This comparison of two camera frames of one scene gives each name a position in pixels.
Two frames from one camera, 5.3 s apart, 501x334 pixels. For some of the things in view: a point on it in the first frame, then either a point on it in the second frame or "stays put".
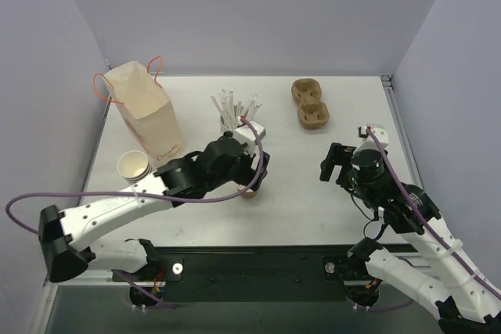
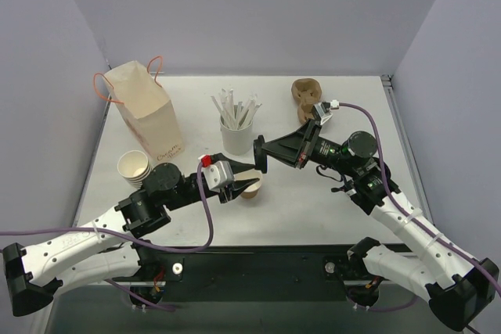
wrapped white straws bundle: x=230 y=112 stays put
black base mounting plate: x=253 y=274 stays put
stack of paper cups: x=134 y=167 stays put
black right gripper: x=337 y=159 -> x=304 y=149
